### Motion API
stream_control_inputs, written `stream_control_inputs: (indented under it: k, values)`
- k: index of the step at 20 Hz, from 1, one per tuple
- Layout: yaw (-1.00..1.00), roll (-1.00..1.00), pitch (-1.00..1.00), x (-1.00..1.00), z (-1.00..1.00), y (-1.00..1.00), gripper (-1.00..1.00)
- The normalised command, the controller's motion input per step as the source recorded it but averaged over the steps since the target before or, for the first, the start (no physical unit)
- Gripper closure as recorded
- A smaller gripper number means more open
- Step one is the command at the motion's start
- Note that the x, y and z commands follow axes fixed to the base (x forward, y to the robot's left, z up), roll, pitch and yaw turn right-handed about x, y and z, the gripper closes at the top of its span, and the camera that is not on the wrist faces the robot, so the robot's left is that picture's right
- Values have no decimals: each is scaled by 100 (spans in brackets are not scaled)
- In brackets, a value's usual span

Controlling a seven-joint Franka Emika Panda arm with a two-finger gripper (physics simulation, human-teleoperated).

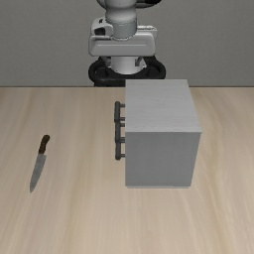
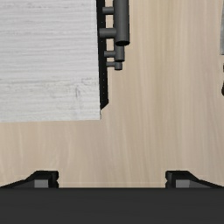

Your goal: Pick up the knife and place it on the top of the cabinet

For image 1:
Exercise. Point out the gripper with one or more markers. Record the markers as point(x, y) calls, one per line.
point(122, 46)

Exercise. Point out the grey cabinet with drawers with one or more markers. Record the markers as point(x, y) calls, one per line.
point(158, 132)

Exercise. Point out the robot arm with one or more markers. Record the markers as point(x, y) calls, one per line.
point(121, 13)

